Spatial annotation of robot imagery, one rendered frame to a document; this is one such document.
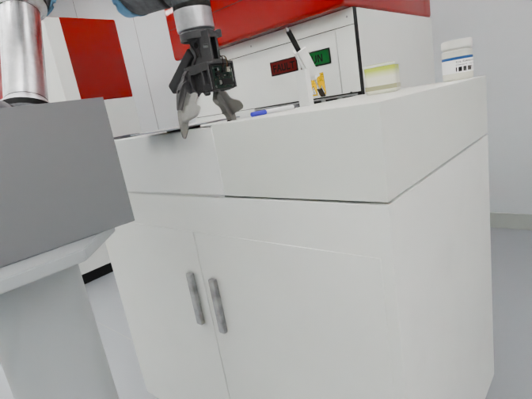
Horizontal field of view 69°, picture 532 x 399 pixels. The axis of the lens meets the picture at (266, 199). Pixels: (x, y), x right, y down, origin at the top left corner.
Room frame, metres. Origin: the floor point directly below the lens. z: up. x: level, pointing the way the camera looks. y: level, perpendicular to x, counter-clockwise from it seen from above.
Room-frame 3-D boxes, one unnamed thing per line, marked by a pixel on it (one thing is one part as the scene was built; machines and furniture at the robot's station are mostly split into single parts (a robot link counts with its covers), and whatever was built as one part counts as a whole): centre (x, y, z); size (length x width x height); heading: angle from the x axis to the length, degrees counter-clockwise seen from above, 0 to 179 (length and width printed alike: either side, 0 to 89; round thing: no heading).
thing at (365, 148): (0.89, -0.26, 0.89); 0.62 x 0.35 x 0.14; 137
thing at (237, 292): (1.09, -0.03, 0.41); 0.96 x 0.64 x 0.82; 47
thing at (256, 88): (1.52, -0.05, 1.02); 0.81 x 0.03 x 0.40; 47
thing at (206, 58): (0.84, 0.07, 1.08); 0.09 x 0.08 x 0.12; 47
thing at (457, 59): (1.01, -0.53, 1.01); 0.07 x 0.07 x 0.10
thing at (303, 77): (0.97, -0.15, 1.03); 0.06 x 0.04 x 0.13; 137
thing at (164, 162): (1.00, 0.25, 0.89); 0.55 x 0.09 x 0.14; 47
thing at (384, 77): (0.97, -0.33, 1.00); 0.07 x 0.07 x 0.07; 62
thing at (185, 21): (0.84, 0.08, 1.16); 0.08 x 0.08 x 0.05
